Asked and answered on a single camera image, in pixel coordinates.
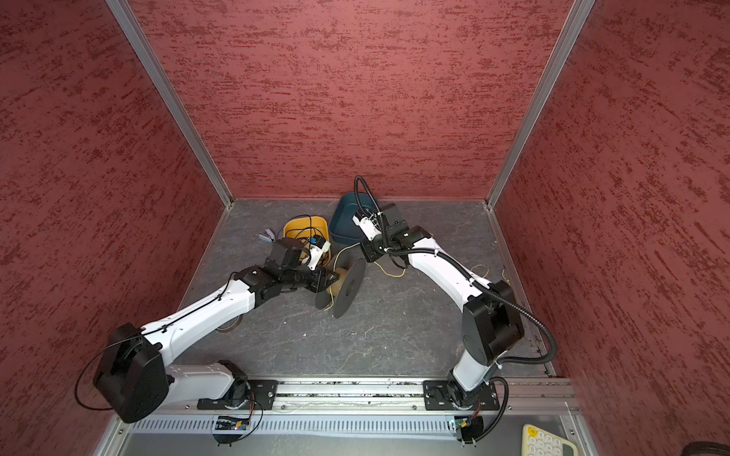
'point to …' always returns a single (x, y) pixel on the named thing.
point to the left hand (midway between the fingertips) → (333, 280)
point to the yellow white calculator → (540, 442)
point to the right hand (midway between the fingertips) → (362, 250)
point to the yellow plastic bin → (305, 227)
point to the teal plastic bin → (342, 228)
